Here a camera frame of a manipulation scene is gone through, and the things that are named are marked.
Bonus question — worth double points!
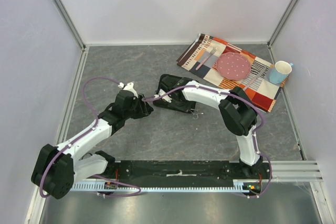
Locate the silver hair scissors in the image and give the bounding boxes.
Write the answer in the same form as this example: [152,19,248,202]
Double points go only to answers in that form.
[190,109,204,120]

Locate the patchwork placemat cloth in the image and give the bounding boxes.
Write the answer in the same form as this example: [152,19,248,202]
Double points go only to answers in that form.
[177,34,285,112]

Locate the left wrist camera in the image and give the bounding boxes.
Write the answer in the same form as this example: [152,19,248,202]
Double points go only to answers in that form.
[118,82,139,98]

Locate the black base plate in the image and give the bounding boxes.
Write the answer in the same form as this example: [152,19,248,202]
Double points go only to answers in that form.
[101,160,270,187]

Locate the pink dotted plate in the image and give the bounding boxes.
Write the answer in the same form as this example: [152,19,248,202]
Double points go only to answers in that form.
[216,52,251,81]

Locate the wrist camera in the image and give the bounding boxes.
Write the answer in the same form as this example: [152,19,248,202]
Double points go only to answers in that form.
[154,93,173,103]
[118,82,139,98]

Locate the black zipper tool case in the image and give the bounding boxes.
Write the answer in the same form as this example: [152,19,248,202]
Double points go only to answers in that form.
[153,74,196,113]

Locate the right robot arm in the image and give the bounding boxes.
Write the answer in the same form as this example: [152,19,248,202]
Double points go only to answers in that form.
[158,76,262,179]

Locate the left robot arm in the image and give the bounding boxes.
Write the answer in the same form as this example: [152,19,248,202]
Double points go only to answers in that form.
[31,90,153,199]

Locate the blue white mug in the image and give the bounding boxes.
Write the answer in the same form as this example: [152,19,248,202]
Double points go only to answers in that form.
[268,61,293,84]

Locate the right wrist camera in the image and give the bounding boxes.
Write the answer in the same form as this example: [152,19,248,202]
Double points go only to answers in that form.
[154,93,173,103]

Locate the pink handled fork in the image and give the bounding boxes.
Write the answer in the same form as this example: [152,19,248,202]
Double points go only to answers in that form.
[195,47,218,70]

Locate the pink handled knife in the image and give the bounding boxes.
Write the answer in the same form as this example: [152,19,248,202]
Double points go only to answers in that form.
[243,66,268,91]

